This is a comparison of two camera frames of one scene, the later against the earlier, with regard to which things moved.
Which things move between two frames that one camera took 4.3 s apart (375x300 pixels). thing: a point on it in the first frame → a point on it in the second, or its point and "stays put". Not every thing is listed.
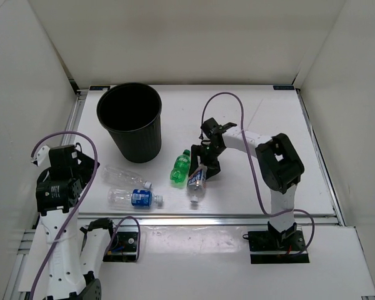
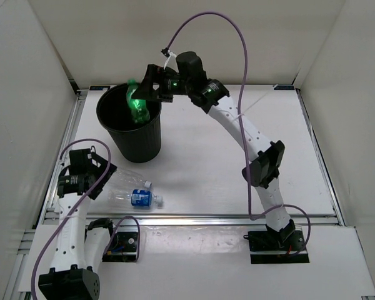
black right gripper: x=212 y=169 → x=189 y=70
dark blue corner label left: x=99 y=87 stays put
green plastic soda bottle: x=179 y=175 → x=140 y=112
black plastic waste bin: x=131 y=112 stays put
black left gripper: x=85 y=165 → x=104 y=166
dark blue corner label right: x=284 y=87 stays put
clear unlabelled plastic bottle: x=114 y=176 stays put
